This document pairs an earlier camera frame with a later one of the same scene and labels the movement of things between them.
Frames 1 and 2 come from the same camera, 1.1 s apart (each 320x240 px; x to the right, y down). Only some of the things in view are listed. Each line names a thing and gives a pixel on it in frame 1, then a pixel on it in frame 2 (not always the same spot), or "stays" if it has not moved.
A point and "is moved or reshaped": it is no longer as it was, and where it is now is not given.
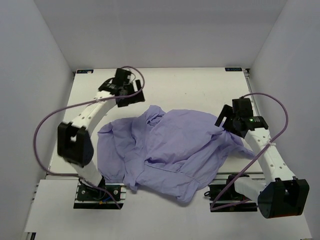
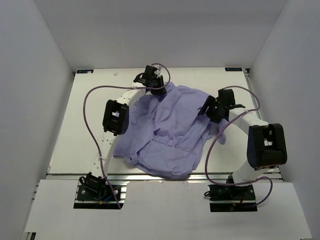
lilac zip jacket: [175, 152] is moved or reshaped
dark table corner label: [233, 69] stays
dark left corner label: [84, 71] stays
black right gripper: [226, 112] → [210, 102]
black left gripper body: [138, 98] → [158, 82]
